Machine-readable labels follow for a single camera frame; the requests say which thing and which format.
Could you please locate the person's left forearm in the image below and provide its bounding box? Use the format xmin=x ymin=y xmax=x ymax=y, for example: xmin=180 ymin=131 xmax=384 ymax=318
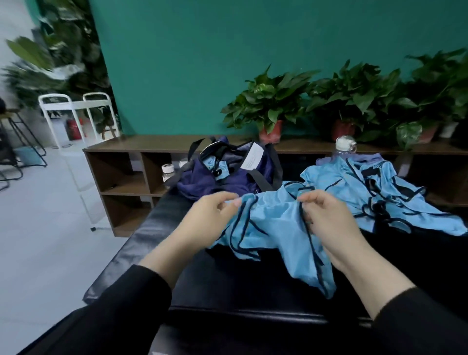
xmin=18 ymin=234 xmax=198 ymax=355

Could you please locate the red bottle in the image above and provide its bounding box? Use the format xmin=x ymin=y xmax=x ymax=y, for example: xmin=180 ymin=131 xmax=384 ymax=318
xmin=66 ymin=117 xmax=83 ymax=141

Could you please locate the wooden top black stool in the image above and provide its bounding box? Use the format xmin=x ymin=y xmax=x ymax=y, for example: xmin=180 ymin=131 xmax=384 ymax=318
xmin=0 ymin=110 xmax=46 ymax=191

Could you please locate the white metal rack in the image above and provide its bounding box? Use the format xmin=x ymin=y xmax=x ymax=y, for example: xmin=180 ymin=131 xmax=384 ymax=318
xmin=2 ymin=0 xmax=114 ymax=111

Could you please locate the black leather bench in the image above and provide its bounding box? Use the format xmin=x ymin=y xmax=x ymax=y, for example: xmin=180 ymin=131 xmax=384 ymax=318
xmin=82 ymin=157 xmax=468 ymax=355

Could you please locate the teal bucket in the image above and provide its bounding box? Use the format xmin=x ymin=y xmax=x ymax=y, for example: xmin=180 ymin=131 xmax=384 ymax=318
xmin=13 ymin=146 xmax=46 ymax=168

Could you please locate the clear bottle silver cap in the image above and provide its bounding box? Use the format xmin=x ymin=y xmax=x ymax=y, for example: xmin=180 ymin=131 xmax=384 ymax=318
xmin=333 ymin=135 xmax=358 ymax=158

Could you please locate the green plant in white pot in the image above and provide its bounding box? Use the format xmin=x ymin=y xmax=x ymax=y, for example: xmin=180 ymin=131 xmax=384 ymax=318
xmin=391 ymin=50 xmax=468 ymax=147

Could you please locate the person's left hand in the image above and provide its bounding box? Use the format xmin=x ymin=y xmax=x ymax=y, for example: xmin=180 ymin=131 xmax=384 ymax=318
xmin=174 ymin=192 xmax=242 ymax=253

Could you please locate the person's right forearm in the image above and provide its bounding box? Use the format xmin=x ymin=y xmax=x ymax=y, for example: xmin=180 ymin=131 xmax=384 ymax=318
xmin=336 ymin=245 xmax=468 ymax=355

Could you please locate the wooden shelf cabinet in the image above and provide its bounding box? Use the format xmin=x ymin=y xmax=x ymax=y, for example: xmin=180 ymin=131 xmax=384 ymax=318
xmin=82 ymin=135 xmax=468 ymax=237

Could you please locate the green plant in red pot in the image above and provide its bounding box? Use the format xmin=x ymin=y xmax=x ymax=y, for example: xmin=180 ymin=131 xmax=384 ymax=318
xmin=303 ymin=60 xmax=402 ymax=142
xmin=221 ymin=66 xmax=320 ymax=145

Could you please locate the person's right hand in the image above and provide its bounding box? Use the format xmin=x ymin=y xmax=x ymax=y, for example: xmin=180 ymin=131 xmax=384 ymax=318
xmin=298 ymin=190 xmax=370 ymax=268

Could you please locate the white wheeled cart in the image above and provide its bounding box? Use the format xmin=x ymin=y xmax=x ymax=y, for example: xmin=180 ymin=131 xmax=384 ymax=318
xmin=38 ymin=92 xmax=121 ymax=231

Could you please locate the navy blue bag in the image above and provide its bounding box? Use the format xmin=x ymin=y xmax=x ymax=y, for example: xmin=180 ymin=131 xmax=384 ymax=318
xmin=164 ymin=137 xmax=285 ymax=202

